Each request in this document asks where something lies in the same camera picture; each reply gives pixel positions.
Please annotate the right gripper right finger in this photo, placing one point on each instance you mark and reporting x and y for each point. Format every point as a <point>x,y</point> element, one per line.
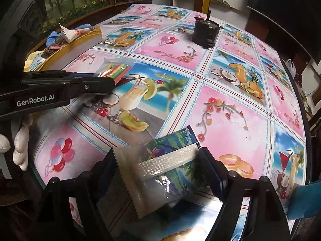
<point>215,173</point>

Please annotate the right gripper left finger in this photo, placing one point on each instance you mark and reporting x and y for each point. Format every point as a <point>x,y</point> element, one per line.
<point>102,175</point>

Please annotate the yellow sponge cloth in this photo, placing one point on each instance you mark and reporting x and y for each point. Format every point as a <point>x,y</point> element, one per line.
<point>30,59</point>

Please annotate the clear tropical print packet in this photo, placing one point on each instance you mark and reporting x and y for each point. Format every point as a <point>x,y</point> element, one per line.
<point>161,171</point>

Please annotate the blue knitted cloth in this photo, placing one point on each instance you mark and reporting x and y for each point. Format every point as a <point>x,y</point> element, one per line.
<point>51,38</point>

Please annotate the brown knitted monkey toy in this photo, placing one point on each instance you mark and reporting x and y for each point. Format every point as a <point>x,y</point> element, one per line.
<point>59,43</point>

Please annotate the white red-lettered packet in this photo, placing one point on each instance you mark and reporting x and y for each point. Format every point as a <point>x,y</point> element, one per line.
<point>72,34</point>

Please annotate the clear bag coloured sticks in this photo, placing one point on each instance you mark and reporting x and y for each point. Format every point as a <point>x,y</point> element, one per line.
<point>114,68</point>

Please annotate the white gloved left hand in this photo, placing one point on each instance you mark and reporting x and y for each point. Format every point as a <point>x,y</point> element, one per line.
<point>19,132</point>

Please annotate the colourful picture tablecloth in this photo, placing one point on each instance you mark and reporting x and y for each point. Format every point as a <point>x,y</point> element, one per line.
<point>236,97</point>

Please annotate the yellow storage box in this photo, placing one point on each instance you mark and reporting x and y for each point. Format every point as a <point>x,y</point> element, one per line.
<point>68,53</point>

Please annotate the white plastic bag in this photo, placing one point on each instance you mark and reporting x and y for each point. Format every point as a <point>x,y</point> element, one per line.
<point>291,67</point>

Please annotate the black pen holder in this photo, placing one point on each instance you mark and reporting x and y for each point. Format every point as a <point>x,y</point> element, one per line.
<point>205,31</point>

